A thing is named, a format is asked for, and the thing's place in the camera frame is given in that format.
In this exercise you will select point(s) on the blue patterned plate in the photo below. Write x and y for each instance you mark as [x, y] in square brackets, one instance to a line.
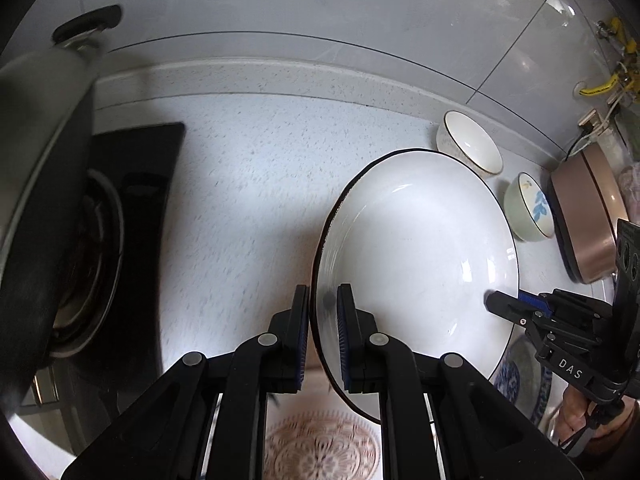
[523, 381]

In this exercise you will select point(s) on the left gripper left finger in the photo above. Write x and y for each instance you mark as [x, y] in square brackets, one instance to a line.
[290, 326]

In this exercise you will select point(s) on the large floral patterned plate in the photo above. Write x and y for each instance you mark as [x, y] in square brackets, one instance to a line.
[312, 435]

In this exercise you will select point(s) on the wall power socket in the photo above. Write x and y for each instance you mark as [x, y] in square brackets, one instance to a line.
[592, 124]

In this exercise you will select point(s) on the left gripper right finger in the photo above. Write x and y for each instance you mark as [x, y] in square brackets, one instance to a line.
[355, 327]

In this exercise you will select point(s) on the person's right hand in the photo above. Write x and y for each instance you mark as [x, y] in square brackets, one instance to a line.
[572, 416]

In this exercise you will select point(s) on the rose gold rice cooker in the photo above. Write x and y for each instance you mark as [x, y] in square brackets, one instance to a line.
[586, 205]

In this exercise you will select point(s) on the orange white shallow plate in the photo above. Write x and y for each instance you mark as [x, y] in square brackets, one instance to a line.
[421, 240]

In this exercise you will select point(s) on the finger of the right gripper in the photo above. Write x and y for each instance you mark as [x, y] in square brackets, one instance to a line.
[536, 302]
[509, 308]

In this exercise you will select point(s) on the black gas stove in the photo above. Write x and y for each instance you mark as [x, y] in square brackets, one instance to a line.
[108, 341]

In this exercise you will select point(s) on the green bowl blue leaves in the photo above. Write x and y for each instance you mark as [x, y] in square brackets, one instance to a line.
[527, 210]

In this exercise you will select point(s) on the white bowl brown rim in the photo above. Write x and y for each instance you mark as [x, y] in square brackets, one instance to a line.
[462, 138]

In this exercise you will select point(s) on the grey pot with handle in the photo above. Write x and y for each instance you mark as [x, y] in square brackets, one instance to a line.
[46, 126]

